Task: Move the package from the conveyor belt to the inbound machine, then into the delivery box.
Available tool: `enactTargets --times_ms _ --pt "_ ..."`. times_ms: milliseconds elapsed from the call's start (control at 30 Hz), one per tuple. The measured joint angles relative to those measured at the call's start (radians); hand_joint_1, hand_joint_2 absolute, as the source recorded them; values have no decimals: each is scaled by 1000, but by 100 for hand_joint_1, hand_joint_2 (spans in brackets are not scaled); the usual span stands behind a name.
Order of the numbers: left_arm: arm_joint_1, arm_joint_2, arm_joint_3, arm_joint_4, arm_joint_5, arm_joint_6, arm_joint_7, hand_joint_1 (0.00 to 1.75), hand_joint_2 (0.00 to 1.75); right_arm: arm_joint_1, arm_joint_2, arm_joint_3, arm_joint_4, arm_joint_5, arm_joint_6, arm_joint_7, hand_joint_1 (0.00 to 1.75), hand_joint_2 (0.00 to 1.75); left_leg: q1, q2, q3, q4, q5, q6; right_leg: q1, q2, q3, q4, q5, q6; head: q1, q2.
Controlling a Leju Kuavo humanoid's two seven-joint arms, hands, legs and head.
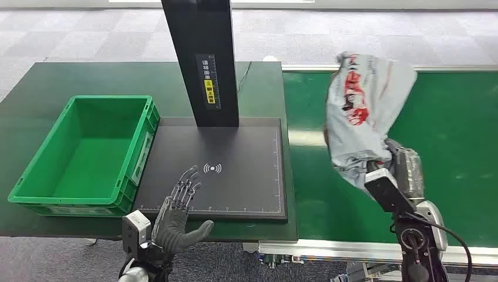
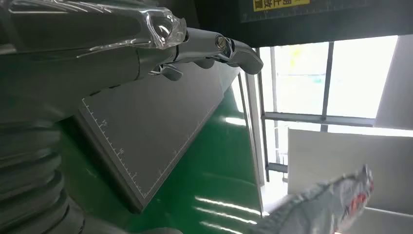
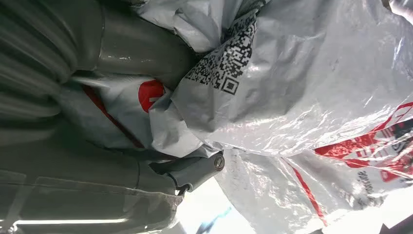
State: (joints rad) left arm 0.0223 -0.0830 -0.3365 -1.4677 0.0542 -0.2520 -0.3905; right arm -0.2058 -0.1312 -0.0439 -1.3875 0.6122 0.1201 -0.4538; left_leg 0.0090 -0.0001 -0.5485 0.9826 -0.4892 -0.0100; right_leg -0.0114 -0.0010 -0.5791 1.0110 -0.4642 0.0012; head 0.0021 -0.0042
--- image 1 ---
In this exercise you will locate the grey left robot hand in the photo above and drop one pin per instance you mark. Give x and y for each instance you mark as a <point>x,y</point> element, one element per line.
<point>173,229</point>

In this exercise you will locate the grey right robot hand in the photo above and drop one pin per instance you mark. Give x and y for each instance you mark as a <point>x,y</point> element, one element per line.
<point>410,175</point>

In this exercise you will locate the grey plastic courier package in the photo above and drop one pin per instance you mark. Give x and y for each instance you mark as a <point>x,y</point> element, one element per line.
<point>362,128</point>

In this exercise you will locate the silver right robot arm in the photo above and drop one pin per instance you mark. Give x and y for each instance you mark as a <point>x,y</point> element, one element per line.
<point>420,241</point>

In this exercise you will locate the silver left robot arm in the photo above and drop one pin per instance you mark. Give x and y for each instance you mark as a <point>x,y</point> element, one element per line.
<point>144,268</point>

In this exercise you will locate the green conveyor belt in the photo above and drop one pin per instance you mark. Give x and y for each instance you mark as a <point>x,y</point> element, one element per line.
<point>447,116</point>

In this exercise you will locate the black inbound scanner machine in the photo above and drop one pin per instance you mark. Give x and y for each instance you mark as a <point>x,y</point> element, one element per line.
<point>233,187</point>

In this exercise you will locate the green plastic crate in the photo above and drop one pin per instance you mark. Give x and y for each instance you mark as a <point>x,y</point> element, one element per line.
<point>93,155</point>

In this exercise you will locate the black yellow label sticker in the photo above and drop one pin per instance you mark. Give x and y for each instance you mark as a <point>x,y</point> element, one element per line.
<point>209,81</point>

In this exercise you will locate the small white round object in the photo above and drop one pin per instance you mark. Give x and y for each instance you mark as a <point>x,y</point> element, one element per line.
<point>270,58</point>

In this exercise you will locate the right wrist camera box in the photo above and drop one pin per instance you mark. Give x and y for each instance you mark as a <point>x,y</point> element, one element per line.
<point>387,190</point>

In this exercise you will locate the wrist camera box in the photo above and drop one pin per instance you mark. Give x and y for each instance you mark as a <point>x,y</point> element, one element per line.
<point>387,190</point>
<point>135,229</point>

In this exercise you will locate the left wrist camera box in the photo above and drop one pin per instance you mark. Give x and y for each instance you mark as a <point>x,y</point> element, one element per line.
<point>135,229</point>

